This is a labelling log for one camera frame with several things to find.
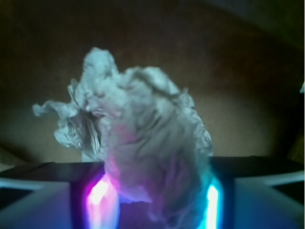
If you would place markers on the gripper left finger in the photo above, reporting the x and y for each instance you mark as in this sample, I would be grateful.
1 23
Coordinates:
57 196

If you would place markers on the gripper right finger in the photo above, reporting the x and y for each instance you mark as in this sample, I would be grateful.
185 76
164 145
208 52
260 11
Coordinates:
256 192

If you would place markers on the white paper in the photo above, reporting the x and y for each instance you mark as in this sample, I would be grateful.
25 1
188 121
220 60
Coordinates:
147 132

